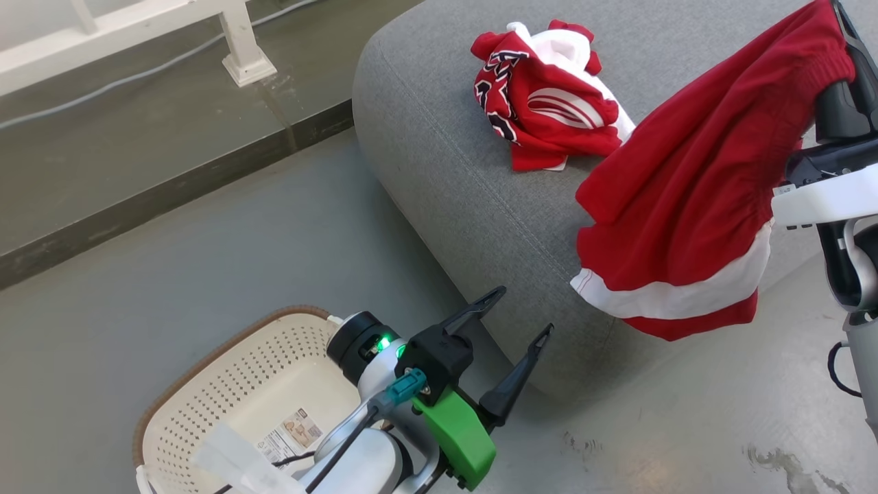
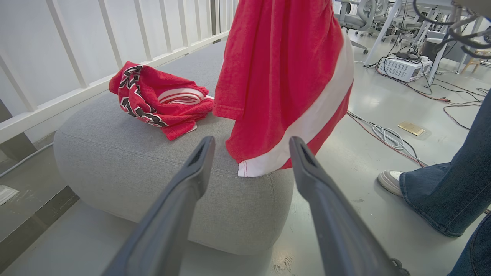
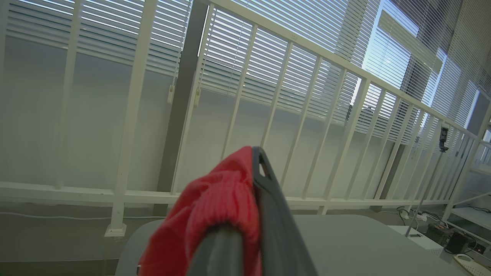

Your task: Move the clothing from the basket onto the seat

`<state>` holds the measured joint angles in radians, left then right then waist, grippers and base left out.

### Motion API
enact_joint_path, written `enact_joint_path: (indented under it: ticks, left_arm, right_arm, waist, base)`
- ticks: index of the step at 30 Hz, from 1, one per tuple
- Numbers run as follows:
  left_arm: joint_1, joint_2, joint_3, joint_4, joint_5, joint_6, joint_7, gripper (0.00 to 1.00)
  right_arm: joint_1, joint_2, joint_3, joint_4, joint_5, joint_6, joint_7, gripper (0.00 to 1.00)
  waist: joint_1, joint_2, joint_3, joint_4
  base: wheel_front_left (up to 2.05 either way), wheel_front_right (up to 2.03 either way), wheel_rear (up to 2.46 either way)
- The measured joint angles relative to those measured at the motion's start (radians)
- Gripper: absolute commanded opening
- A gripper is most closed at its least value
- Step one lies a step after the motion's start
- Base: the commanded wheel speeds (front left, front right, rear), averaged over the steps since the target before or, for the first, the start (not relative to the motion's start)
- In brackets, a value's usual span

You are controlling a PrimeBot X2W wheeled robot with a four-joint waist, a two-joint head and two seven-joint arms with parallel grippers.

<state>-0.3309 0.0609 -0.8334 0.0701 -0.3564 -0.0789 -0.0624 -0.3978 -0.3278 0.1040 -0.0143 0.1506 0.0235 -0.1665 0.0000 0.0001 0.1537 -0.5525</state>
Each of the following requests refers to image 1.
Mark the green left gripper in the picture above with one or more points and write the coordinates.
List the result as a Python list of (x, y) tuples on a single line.
[(456, 439)]

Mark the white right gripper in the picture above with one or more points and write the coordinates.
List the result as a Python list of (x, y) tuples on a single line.
[(833, 195)]

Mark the red shorts white stripe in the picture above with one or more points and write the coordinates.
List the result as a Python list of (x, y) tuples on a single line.
[(693, 199)]

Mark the red basketball jersey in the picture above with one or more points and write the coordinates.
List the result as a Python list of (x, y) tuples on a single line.
[(549, 103)]

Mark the white grey robot right arm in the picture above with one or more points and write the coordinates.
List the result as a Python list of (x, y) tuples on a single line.
[(861, 274)]

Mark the white grey robot left arm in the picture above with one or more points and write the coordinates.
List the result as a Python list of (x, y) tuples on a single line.
[(374, 460)]

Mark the cream perforated laundry basket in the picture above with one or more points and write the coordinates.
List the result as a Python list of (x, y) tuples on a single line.
[(226, 405)]

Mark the grey fabric sofa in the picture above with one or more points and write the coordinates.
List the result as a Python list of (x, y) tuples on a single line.
[(466, 206)]

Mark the paper label sticker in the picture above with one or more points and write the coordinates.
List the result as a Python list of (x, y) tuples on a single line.
[(291, 434)]

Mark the white tape strip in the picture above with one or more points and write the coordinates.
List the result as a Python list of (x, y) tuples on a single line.
[(240, 460)]

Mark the white railing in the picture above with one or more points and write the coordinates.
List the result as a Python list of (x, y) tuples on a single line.
[(240, 48)]

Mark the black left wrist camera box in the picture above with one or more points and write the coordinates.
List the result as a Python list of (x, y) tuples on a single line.
[(435, 360)]

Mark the teal left camera connector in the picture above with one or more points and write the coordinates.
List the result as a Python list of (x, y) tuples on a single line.
[(406, 385)]

